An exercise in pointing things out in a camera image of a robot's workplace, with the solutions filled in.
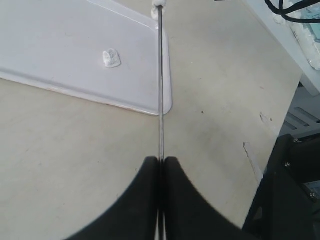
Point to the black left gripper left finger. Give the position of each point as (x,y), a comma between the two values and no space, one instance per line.
(134,215)

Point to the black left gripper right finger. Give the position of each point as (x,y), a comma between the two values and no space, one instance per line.
(188,216)

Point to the thin metal skewer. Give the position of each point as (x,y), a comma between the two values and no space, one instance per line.
(161,125)

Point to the white foam piece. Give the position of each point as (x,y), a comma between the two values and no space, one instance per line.
(157,5)
(111,58)

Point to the black stand beside table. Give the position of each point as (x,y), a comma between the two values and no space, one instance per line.
(286,205)

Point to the white rectangular plastic tray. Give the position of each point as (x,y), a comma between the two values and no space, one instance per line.
(58,45)

